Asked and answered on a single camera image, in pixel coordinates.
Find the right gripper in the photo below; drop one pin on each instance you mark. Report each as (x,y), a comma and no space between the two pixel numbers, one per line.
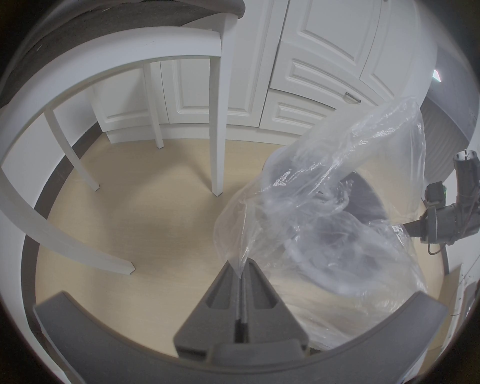
(435,225)

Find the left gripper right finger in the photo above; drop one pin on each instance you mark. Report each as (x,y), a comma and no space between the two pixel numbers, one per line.
(285,330)

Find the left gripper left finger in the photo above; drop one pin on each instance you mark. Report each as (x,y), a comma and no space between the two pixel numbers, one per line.
(195,330)

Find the clear plastic bag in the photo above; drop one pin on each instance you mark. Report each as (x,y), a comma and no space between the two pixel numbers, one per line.
(337,150)

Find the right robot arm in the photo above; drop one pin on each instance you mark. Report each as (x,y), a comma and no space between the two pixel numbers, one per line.
(465,176)

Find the white trash bin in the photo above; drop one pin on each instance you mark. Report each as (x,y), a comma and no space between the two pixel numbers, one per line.
(337,288)

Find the white wardrobe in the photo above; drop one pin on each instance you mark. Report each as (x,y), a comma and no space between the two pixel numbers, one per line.
(330,33)

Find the white chair dark grey seat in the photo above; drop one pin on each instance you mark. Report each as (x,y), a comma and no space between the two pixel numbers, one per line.
(112,48)

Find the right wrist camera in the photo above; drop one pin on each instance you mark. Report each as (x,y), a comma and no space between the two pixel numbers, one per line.
(435,193)

